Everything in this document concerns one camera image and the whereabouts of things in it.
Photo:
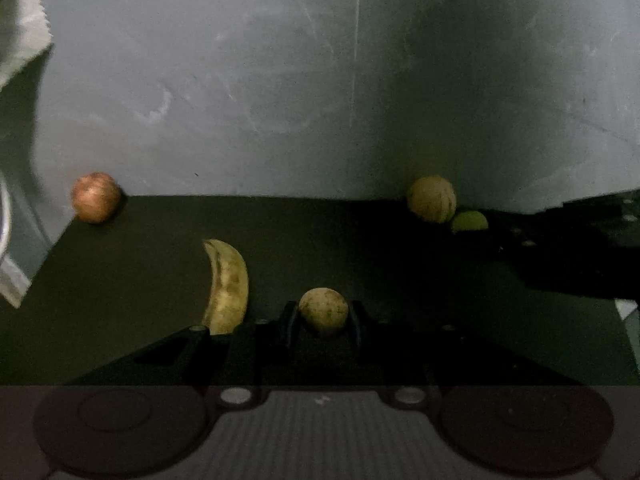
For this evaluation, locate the green lime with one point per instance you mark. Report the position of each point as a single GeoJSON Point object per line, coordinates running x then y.
{"type": "Point", "coordinates": [470, 221]}

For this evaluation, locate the small yellow spotted round fruit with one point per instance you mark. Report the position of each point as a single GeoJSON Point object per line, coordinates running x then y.
{"type": "Point", "coordinates": [323, 310]}

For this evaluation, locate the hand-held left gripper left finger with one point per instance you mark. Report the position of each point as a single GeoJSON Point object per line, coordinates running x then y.
{"type": "Point", "coordinates": [289, 327]}

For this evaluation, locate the red-brown apple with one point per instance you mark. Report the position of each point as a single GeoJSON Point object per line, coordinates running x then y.
{"type": "Point", "coordinates": [96, 196]}

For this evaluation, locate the spotted curved banana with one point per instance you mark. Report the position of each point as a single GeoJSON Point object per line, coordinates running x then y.
{"type": "Point", "coordinates": [227, 287]}

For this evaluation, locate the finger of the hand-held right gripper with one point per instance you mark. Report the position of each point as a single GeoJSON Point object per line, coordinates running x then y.
{"type": "Point", "coordinates": [517, 245]}

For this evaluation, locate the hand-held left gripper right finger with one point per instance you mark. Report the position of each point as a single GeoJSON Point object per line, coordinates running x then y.
{"type": "Point", "coordinates": [358, 327]}

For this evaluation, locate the large pale round fruit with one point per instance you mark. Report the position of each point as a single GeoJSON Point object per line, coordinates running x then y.
{"type": "Point", "coordinates": [431, 198]}

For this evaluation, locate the white cloth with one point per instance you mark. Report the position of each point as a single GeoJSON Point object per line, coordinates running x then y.
{"type": "Point", "coordinates": [22, 35]}

